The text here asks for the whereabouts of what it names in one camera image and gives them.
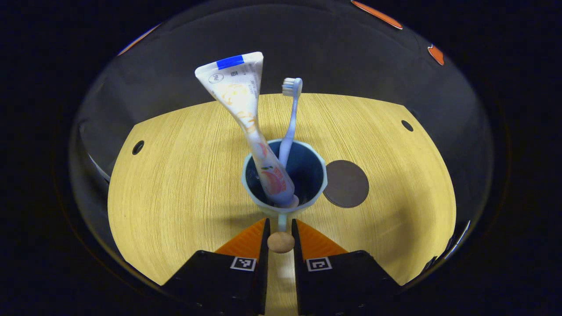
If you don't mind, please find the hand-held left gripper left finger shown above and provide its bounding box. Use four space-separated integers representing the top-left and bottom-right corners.
162 218 269 316

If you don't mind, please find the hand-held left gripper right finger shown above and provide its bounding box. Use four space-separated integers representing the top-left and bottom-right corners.
292 218 400 316

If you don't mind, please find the pale green cup wooden handle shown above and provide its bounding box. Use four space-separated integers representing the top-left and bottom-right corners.
241 140 328 254

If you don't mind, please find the dark round coaster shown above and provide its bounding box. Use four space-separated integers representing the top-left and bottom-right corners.
324 160 370 208

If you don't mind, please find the white toothbrush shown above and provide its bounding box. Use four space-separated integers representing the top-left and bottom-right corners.
279 78 303 168

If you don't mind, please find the white toothpaste tube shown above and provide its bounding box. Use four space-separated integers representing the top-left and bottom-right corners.
195 52 299 208

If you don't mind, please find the black backdrop cloth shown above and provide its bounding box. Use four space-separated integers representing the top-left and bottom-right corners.
70 0 494 211

